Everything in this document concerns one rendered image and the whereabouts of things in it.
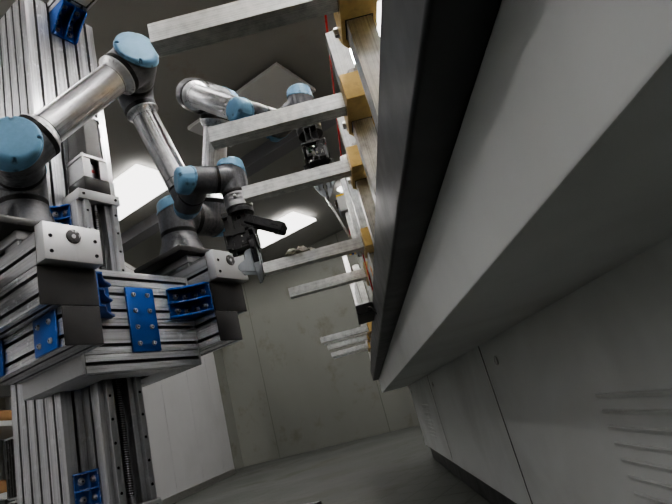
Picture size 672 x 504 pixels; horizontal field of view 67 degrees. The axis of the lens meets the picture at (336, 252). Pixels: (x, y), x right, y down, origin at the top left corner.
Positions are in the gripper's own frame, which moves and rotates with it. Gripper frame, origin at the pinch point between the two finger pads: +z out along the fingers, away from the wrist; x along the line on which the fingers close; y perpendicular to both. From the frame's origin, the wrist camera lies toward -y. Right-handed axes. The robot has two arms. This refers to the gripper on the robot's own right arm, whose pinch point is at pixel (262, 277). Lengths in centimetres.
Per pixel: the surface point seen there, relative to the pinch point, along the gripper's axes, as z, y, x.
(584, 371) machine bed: 41, -50, 49
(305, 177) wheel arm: -11.7, -17.6, 26.5
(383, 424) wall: 70, -34, -766
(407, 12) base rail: 18, -26, 104
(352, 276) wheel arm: 0.1, -23.5, -23.5
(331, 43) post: -27, -29, 48
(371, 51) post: -4, -30, 73
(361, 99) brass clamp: -9, -30, 54
